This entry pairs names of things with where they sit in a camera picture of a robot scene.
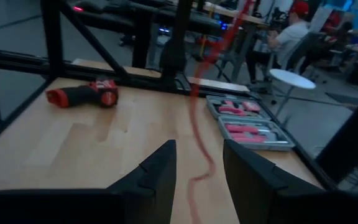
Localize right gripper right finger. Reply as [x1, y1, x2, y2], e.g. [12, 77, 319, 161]
[223, 139, 326, 224]

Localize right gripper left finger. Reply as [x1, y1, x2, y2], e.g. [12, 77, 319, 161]
[106, 139, 177, 224]

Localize thin red wire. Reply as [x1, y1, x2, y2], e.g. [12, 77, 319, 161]
[186, 0, 256, 224]

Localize grey tool kit case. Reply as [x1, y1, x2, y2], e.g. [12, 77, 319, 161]
[206, 94, 296, 152]

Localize red tape measure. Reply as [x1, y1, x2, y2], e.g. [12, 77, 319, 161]
[242, 101, 262, 113]

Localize white round side table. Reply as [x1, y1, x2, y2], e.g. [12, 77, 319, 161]
[268, 68, 317, 118]

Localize person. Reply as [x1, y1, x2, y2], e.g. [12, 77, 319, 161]
[300, 21, 356, 74]
[246, 1, 310, 84]

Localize tall wooden workbench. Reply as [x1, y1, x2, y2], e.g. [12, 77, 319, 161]
[194, 1, 272, 83]

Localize red handled screwdriver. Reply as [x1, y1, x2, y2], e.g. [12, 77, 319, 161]
[230, 133, 290, 144]

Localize red handled hammer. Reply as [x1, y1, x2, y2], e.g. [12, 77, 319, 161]
[225, 123, 287, 134]

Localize red handled pliers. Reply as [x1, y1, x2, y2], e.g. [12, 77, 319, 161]
[218, 100, 247, 116]

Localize red black cordless drill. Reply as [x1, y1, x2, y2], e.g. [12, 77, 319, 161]
[45, 78, 119, 109]

